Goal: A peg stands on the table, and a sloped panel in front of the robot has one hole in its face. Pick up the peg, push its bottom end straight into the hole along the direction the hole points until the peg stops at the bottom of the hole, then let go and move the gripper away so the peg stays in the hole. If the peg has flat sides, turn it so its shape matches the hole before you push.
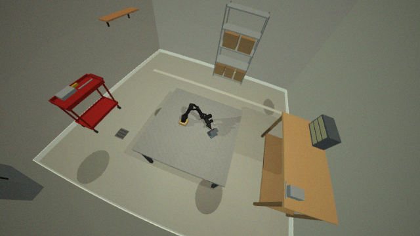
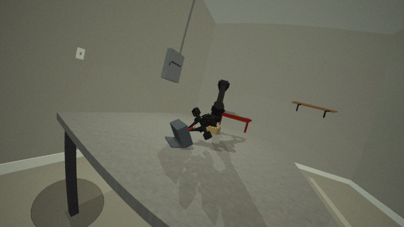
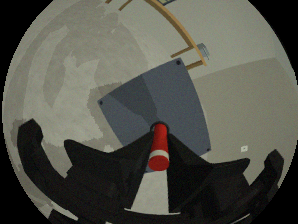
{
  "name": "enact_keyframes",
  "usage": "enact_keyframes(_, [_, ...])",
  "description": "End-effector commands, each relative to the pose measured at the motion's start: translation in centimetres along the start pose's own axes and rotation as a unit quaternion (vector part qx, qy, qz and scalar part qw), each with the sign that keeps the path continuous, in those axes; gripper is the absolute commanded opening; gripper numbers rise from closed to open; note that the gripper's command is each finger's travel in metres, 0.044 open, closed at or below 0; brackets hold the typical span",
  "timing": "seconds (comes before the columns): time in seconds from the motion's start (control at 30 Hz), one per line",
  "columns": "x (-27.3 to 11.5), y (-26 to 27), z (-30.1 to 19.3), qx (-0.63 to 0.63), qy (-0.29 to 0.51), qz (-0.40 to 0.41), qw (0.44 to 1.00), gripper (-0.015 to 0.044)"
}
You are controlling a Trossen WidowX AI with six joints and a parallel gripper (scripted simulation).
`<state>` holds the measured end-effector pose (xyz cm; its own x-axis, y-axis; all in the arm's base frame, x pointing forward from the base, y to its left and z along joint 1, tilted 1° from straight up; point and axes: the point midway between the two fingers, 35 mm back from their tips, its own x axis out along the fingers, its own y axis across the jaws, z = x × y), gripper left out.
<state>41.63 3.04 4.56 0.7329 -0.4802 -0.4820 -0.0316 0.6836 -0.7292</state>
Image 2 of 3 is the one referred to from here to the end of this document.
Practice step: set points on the grey sloped panel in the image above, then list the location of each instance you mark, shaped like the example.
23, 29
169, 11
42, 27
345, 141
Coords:
182, 137

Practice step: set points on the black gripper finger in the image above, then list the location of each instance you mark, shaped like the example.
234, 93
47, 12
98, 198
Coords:
198, 129
196, 120

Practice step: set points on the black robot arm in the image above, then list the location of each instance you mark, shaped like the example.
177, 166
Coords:
218, 107

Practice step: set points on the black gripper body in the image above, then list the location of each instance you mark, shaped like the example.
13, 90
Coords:
196, 113

